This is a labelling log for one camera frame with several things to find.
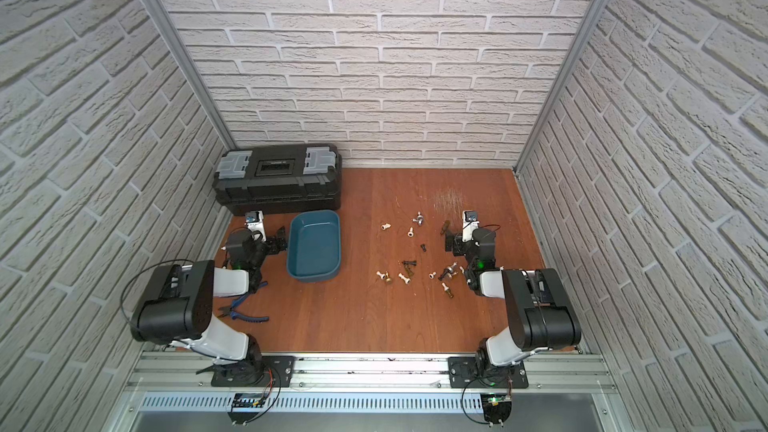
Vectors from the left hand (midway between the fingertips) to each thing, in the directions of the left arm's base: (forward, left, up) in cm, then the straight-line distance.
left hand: (272, 223), depth 94 cm
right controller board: (-49, -64, -6) cm, 81 cm away
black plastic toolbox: (+10, -3, +10) cm, 15 cm away
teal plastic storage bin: (-8, -14, -4) cm, 17 cm away
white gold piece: (-16, -36, -6) cm, 40 cm away
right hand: (-2, -64, 0) cm, 64 cm away
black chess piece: (-11, -45, -6) cm, 46 cm away
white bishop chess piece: (0, -45, -6) cm, 46 cm away
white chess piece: (-17, -44, -6) cm, 47 cm away
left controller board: (-48, -2, -11) cm, 49 cm away
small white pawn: (-16, -51, -5) cm, 54 cm away
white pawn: (+2, -36, -5) cm, 37 cm away
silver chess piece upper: (+5, -49, -5) cm, 50 cm away
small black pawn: (-5, -50, -6) cm, 51 cm away
